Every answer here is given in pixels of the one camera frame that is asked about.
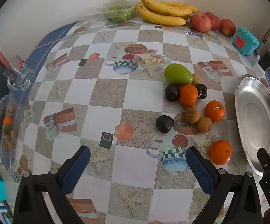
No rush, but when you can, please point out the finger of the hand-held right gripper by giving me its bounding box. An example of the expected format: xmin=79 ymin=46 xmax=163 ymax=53
xmin=257 ymin=147 xmax=270 ymax=177

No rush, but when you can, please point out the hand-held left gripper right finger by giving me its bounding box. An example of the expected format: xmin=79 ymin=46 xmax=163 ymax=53
xmin=185 ymin=146 xmax=266 ymax=224

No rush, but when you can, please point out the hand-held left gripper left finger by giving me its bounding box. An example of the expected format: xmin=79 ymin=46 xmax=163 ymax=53
xmin=13 ymin=145 xmax=91 ymax=224

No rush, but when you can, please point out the orange tangerine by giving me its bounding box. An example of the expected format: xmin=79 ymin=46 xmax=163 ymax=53
xmin=204 ymin=100 xmax=225 ymax=123
xmin=179 ymin=84 xmax=198 ymax=107
xmin=209 ymin=140 xmax=233 ymax=165

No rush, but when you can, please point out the round steel plate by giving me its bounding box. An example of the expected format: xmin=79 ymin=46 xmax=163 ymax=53
xmin=235 ymin=74 xmax=270 ymax=176

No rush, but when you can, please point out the brown kiwi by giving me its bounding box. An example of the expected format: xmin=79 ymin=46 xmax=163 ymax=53
xmin=185 ymin=106 xmax=201 ymax=124
xmin=197 ymin=116 xmax=212 ymax=132

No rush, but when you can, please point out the dark purple plum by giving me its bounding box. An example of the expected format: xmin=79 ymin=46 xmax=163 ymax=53
xmin=165 ymin=83 xmax=180 ymax=102
xmin=155 ymin=115 xmax=175 ymax=134
xmin=196 ymin=84 xmax=208 ymax=99

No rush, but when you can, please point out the green mango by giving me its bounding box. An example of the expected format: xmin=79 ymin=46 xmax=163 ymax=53
xmin=163 ymin=63 xmax=194 ymax=85

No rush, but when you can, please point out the clear plastic fruit box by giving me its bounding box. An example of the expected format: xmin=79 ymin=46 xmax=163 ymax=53
xmin=0 ymin=94 xmax=30 ymax=159

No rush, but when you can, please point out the printed checkered tablecloth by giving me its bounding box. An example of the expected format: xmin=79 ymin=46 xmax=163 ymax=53
xmin=0 ymin=20 xmax=270 ymax=224

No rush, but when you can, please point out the black power adapter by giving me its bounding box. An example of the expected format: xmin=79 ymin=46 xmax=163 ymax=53
xmin=258 ymin=51 xmax=270 ymax=70

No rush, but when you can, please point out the clear glass mug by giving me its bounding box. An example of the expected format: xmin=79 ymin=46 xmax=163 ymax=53
xmin=4 ymin=55 xmax=35 ymax=91

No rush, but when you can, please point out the teal box with red label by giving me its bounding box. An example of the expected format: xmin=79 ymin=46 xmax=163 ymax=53
xmin=233 ymin=27 xmax=260 ymax=56

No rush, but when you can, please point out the red apple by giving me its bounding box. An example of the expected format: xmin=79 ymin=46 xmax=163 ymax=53
xmin=204 ymin=12 xmax=221 ymax=31
xmin=220 ymin=19 xmax=236 ymax=37
xmin=191 ymin=13 xmax=212 ymax=32

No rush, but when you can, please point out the clear container of green fruit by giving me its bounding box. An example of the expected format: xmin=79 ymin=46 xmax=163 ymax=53
xmin=86 ymin=4 xmax=138 ymax=24

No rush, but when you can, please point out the yellow banana bunch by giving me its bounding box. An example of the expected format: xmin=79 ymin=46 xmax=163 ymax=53
xmin=136 ymin=0 xmax=200 ymax=26

